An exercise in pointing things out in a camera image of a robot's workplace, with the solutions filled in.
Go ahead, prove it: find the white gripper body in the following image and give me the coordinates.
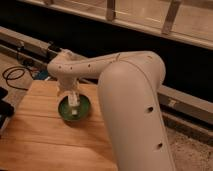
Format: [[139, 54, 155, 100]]
[[57, 79, 79, 99]]

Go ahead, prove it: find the white bottle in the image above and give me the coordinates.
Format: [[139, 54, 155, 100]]
[[68, 95, 80, 116]]

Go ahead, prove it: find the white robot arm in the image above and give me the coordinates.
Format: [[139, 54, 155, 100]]
[[48, 50, 176, 171]]

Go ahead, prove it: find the green ceramic bowl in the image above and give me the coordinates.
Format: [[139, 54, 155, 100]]
[[58, 94, 91, 122]]

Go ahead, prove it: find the blue object behind table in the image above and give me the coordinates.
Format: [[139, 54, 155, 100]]
[[34, 70, 49, 80]]

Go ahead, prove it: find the black device at left edge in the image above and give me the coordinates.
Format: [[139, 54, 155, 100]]
[[0, 87, 14, 129]]

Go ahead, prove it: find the black clamp on rail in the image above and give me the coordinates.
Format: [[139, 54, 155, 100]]
[[47, 42, 61, 58]]

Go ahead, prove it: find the black coiled cable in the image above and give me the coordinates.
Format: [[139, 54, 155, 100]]
[[2, 65, 34, 91]]

